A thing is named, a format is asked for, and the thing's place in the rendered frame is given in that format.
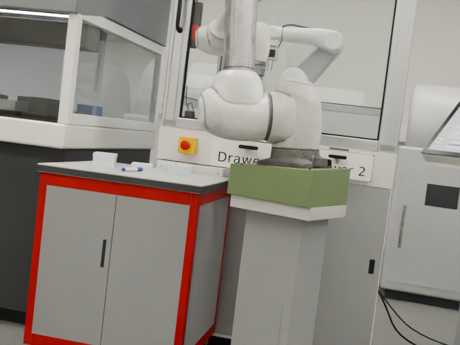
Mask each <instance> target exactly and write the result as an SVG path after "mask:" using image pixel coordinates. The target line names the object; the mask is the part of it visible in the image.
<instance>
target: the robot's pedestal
mask: <svg viewBox="0 0 460 345"><path fill-rule="evenodd" d="M230 206H231V207H237V208H241V209H247V212H246V223H245V229H244V240H243V246H242V256H241V263H240V273H239V279H238V290H237V296H236V302H235V313H234V319H233V330H232V336H231V345H312V342H313V336H314V327H315V321H316V311H317V305H318V295H319V289H320V279H321V273H322V263H323V257H324V247H325V242H326V236H327V225H328V220H329V219H331V218H342V217H345V216H346V205H338V206H328V207H311V208H308V207H301V206H296V205H289V204H285V203H278V202H273V201H266V200H261V199H254V198H250V197H245V196H238V195H234V194H232V195H231V200H230Z"/></svg>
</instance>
